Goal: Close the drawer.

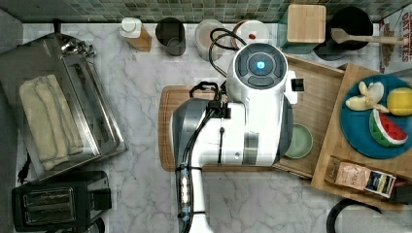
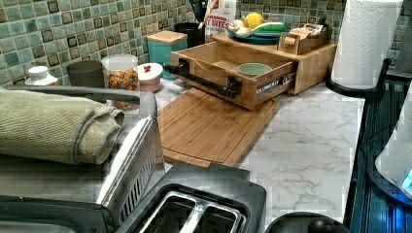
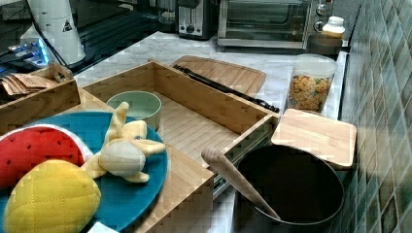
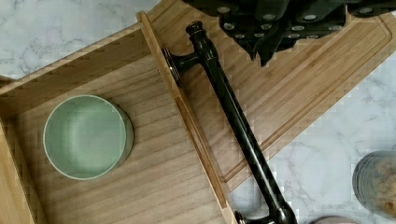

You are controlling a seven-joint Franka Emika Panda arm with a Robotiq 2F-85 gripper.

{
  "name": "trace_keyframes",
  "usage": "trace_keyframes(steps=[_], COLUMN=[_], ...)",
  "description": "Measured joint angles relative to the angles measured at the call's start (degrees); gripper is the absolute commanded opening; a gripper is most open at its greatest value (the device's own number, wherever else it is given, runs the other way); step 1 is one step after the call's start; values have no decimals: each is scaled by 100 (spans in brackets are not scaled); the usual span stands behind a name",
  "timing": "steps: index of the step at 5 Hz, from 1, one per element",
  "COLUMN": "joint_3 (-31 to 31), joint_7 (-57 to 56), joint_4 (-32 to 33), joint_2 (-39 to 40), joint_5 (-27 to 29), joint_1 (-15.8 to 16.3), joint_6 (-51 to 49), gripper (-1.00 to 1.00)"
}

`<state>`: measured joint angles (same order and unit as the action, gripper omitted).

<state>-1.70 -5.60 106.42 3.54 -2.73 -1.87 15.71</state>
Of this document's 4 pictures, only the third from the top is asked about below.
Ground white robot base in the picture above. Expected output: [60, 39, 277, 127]
[1, 28, 51, 74]

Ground green ceramic bowl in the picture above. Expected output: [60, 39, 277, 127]
[106, 90, 162, 130]

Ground plush peeled banana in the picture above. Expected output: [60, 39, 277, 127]
[82, 102, 166, 183]

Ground teal canister with bamboo lid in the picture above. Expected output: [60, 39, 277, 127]
[271, 109, 357, 170]

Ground bamboo drawer with black handle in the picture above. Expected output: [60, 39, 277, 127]
[84, 61, 279, 163]

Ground dark grey cup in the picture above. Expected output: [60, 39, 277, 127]
[306, 34, 343, 60]

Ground yellow plush lemon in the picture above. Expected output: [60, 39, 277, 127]
[3, 160, 101, 233]

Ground white lidded bottle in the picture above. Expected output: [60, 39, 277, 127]
[322, 17, 345, 39]

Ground wooden spoon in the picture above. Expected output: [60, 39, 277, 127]
[201, 149, 280, 219]

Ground brown tea bag packets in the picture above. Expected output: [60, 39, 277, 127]
[1, 74, 57, 96]

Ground small bamboo tea tray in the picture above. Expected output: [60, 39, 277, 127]
[0, 63, 81, 134]

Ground black utensil holder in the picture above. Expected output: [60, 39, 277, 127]
[231, 145, 344, 233]

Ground bamboo drawer cabinet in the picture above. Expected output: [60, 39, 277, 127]
[54, 86, 280, 233]

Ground bamboo cutting board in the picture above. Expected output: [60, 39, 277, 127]
[172, 55, 266, 97]

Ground clear jar with cereal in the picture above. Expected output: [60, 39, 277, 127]
[286, 53, 337, 113]

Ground black silver toaster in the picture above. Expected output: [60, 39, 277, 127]
[177, 0, 219, 40]

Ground white paper towel roll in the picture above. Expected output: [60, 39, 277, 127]
[26, 0, 85, 65]

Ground silver toaster oven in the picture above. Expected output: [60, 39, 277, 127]
[217, 0, 333, 50]

